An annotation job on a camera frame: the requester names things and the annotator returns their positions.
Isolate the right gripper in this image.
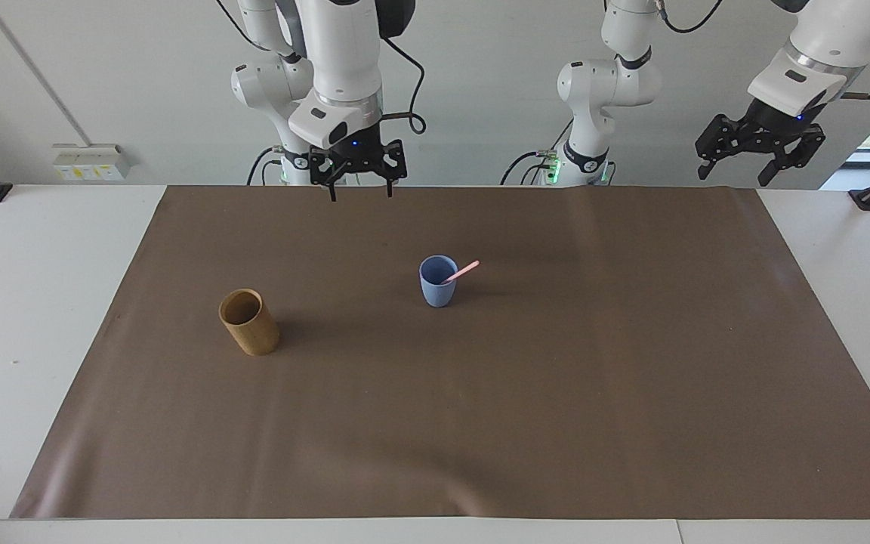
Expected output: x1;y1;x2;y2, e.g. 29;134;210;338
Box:
309;113;409;203

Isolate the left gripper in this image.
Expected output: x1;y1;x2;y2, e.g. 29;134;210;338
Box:
695;97;828;188

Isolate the blue cup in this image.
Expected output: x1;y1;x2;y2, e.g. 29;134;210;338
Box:
418;255;460;309

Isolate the pink chopstick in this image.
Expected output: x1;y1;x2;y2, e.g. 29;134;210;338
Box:
443;260;481;286

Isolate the bamboo cup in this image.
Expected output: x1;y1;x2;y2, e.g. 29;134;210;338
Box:
217;288;281;357

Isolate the white wall socket box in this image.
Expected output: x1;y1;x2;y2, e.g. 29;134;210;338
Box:
51;143;132;183

